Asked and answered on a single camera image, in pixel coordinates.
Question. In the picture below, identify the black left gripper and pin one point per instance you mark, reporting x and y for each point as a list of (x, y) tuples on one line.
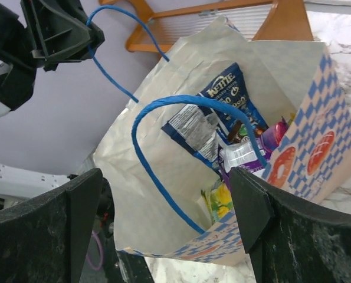
[(57, 32)]

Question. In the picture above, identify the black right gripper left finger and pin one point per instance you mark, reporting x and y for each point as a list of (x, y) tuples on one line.
[(45, 238)]

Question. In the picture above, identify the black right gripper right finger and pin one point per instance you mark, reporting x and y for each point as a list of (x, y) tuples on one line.
[(290, 239)]

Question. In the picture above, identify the purple snack packet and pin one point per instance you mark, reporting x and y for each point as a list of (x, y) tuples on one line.
[(243, 155)]

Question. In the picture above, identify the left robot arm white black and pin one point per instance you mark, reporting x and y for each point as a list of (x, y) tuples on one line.
[(16, 85)]

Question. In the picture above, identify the green yellow snack packet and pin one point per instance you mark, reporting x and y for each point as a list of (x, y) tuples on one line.
[(218, 200)]

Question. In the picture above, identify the wooden tiered shelf rack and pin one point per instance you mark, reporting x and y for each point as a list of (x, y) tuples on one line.
[(254, 20)]

